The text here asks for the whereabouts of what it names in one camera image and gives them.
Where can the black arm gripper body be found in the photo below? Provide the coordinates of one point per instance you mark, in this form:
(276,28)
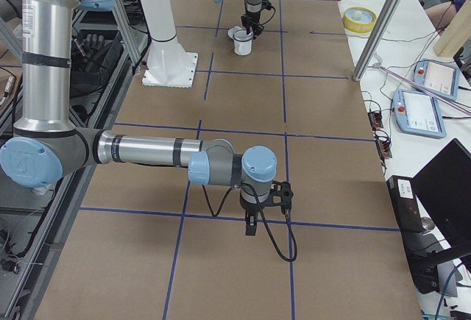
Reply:
(250,210)

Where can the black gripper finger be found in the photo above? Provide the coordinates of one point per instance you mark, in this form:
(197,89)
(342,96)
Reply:
(253,225)
(248,225)
(245,24)
(256,31)

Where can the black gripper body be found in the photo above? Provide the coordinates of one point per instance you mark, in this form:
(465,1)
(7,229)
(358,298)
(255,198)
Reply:
(252,19)

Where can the white enamel mug blue rim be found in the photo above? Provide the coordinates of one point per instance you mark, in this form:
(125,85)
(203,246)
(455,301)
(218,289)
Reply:
(242,48)

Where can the yellow tape roll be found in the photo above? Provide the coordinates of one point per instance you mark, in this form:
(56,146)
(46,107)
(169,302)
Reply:
(359,19)

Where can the near orange black connector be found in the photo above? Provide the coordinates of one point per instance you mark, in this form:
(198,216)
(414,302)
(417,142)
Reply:
(384,149)

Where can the orange black connector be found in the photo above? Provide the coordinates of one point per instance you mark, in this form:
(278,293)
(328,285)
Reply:
(375,119)
(384,149)

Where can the far orange black connector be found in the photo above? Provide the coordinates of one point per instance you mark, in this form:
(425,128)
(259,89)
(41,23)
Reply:
(375,119)

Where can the black desktop computer box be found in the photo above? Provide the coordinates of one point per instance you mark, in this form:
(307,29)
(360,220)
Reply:
(419,244)

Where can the near blue teach pendant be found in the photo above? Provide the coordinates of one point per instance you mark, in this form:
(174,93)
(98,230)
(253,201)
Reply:
(418,114)

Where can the blue teach pendant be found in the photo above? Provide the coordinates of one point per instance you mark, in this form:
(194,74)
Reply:
(418,114)
(438,77)

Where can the person in black shirt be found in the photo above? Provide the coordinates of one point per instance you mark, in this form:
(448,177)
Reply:
(442,14)

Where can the far blue teach pendant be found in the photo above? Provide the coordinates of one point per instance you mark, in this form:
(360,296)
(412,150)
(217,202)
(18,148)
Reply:
(438,77)

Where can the black monitor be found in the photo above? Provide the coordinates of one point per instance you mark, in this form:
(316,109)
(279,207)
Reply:
(443,188)

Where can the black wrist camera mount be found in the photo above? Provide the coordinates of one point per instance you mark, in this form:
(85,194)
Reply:
(280,195)
(266,5)

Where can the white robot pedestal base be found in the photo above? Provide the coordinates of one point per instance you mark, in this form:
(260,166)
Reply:
(168,64)

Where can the aluminium frame rack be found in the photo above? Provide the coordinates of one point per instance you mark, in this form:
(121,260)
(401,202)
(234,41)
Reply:
(33,220)

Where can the aluminium frame post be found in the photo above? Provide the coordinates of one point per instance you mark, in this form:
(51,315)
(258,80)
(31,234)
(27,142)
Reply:
(375,37)

